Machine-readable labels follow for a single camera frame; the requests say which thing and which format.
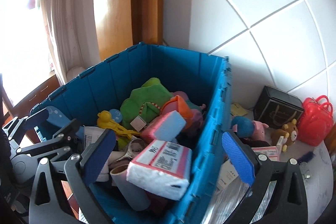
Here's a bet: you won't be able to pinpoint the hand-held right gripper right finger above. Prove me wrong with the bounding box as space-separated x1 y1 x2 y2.
222 130 308 224

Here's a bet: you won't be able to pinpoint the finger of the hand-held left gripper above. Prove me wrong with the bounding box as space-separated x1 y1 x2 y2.
1 108 50 147
16 120 81 161

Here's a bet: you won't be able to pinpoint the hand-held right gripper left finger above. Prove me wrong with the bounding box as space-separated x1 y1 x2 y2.
28 130 116 224

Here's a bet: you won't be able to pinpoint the clear tape roll cardboard core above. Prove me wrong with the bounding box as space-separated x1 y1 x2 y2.
110 164 152 212

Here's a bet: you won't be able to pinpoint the blue plastic crate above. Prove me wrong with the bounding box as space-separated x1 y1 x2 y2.
34 42 233 224

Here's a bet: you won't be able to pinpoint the white box green circle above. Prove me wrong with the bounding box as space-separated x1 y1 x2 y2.
217 161 241 191

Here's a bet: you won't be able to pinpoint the small white card box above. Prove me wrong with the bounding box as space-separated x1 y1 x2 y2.
83 126 105 147

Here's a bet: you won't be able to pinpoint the pink pig plush blue outfit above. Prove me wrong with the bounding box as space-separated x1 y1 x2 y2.
231 116 270 139

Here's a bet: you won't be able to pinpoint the yellow duck clamp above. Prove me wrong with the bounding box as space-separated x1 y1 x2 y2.
97 111 141 142

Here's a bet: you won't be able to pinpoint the metal tongs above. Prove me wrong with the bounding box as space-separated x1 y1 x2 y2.
113 138 149 163

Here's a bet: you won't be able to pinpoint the white medicine box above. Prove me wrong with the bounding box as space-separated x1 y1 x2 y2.
276 136 288 152

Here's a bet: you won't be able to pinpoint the yellow card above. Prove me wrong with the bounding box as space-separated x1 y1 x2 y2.
231 103 245 116

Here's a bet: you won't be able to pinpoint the small white square tag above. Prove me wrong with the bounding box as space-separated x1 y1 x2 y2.
130 116 146 131

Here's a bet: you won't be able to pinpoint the brown bear plush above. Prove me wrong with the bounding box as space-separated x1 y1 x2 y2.
283 119 300 147

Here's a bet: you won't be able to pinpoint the white pink barcode tissue pack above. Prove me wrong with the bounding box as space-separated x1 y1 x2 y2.
126 139 193 201

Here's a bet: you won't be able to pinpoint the black gift box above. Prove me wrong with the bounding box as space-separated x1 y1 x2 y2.
254 85 304 129

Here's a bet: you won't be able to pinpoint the dark blue fuzzy stick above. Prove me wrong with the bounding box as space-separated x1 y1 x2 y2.
298 151 315 163

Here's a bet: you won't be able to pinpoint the green plush toy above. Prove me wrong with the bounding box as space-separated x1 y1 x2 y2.
120 78 174 130

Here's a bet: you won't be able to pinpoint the orange plush toy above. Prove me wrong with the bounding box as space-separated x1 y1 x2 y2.
161 95 194 120

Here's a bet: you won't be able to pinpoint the red bear suitcase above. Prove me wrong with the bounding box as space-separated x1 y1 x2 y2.
297 95 334 146

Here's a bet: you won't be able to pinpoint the blue white striped tablecloth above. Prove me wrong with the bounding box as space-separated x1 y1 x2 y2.
210 98 336 224

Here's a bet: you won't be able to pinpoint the white curtain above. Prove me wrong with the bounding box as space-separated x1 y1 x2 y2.
39 0 101 84

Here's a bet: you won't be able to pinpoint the wooden wall trim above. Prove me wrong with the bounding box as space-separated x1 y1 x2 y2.
93 0 165 62

